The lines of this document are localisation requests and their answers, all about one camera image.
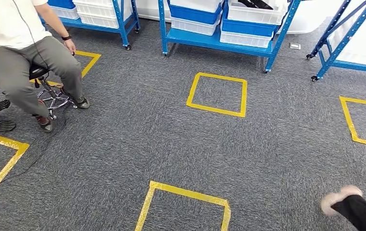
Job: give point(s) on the person's left hand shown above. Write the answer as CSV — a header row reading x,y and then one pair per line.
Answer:
x,y
70,46

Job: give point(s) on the person's left forearm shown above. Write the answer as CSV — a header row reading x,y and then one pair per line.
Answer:
x,y
53,22

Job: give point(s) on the blue steel shelf rack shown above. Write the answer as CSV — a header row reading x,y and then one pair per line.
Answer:
x,y
215,41
90,27
345,65

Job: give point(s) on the black part inside crate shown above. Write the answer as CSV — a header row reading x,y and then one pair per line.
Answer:
x,y
256,3

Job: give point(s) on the black wristwatch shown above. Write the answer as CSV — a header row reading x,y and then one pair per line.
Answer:
x,y
66,37

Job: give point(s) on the person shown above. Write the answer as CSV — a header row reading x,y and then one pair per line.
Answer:
x,y
358,212
10,63

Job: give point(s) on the black stool with chrome base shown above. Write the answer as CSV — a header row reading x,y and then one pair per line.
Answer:
x,y
37,71

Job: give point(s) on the blue plastic crate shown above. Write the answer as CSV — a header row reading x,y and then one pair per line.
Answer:
x,y
192,16
61,3
246,28

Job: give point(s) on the grey floor outlet plate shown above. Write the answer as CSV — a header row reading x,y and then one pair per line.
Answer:
x,y
295,46

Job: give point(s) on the yellow floor tape marking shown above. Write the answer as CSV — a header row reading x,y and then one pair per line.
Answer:
x,y
345,118

